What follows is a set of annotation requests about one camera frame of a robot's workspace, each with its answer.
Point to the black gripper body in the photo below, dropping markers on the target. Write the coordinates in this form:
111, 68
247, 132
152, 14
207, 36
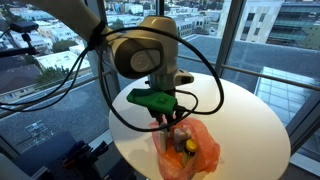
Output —
161, 119

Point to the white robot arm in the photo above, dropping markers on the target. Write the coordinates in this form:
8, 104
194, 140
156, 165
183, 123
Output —
147, 50

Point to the orange plastic bag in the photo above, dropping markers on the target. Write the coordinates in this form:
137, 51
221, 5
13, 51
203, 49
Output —
206, 156

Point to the small grey box item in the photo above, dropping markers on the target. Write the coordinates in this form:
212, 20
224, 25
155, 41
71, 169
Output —
181, 135

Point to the yellow capped bottle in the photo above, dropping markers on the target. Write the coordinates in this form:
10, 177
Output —
189, 151

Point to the white round table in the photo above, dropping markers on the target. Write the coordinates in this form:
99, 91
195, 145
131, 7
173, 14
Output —
254, 144

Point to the metal window handrail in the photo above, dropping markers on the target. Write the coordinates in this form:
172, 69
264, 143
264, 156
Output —
65, 86

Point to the blue black equipment base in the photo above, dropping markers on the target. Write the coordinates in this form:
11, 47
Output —
62, 158

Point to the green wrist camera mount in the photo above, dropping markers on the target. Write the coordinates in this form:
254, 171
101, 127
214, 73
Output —
153, 100

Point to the black external camera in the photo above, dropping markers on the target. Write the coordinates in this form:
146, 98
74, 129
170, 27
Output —
24, 28

